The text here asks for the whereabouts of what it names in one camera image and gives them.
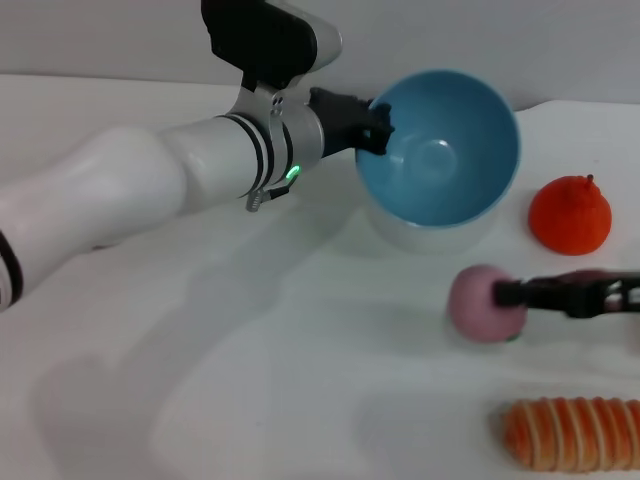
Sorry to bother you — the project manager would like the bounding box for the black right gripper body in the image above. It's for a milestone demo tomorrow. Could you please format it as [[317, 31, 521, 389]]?
[[566, 269, 640, 320]]

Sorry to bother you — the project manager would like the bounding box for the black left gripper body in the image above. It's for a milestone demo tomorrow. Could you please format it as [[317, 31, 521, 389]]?
[[306, 87, 375, 157]]

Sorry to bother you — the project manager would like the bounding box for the pink toy peach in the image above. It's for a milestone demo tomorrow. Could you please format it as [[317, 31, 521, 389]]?
[[446, 264, 529, 346]]

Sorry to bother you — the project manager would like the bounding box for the blue bowl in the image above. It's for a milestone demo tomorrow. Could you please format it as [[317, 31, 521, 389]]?
[[354, 69, 523, 229]]

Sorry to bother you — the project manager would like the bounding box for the orange toy tangerine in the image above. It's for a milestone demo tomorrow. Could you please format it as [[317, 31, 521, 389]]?
[[528, 173, 613, 257]]

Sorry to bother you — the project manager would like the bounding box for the orange striped toy bread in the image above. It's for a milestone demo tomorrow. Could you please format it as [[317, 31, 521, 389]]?
[[499, 396, 640, 473]]

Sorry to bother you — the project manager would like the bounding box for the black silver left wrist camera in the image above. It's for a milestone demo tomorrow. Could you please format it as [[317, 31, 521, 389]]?
[[199, 0, 345, 95]]

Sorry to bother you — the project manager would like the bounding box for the left arm cable with connector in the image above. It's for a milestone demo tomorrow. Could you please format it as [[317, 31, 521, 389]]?
[[244, 171, 302, 214]]

